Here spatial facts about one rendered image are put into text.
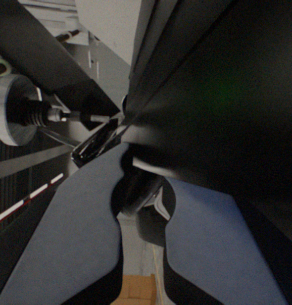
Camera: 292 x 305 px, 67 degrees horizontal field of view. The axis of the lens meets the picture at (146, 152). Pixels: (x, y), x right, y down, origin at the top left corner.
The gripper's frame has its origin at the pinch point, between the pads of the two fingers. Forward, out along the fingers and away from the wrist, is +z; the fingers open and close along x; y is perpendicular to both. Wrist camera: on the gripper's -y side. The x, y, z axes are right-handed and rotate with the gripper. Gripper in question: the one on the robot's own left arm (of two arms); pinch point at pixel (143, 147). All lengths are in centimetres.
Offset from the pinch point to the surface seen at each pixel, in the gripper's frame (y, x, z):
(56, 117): 3.0, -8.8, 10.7
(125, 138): 1.6, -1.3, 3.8
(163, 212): 16.5, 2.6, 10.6
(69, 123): 509, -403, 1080
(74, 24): -2, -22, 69
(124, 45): 1.3, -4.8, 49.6
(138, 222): 30.7, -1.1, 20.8
